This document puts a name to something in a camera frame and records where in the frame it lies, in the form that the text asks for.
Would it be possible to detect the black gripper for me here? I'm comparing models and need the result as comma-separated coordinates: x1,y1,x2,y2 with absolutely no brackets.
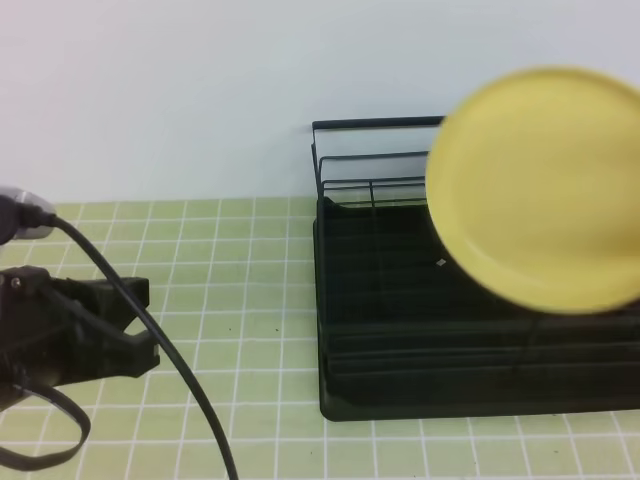
1,266,160,411

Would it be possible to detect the yellow plastic plate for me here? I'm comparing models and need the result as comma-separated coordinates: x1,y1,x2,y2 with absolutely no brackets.
425,66,639,314

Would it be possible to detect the black camera cable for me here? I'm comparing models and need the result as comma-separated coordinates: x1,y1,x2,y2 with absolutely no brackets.
29,209,240,480

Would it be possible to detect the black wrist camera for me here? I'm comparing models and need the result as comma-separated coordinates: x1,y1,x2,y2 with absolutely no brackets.
1,186,56,245

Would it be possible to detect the black flat strap cable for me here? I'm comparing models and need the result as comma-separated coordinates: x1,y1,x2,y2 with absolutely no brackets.
0,382,92,472

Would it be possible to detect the black wire dish rack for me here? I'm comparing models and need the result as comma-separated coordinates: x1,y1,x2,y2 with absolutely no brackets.
312,139,639,421

